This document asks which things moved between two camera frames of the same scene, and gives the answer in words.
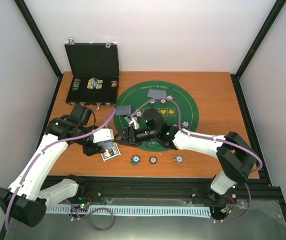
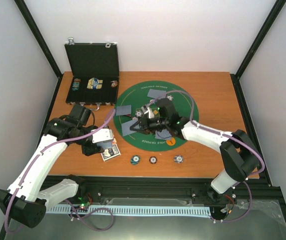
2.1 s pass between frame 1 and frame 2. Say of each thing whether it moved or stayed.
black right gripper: moved
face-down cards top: stayed
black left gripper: stayed
